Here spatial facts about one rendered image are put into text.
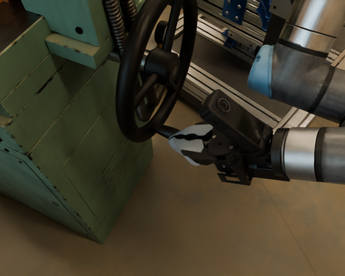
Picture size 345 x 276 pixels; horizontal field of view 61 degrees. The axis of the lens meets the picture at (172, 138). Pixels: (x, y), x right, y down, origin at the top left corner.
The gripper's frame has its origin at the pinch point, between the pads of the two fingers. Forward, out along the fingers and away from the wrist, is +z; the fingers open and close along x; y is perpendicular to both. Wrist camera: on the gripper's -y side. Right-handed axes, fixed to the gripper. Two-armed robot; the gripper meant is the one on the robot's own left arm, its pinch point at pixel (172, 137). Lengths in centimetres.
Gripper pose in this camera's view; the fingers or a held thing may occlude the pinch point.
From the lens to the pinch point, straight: 53.7
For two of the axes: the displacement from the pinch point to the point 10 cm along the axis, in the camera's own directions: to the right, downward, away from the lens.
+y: 4.4, 6.5, 6.2
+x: 4.2, -7.6, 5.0
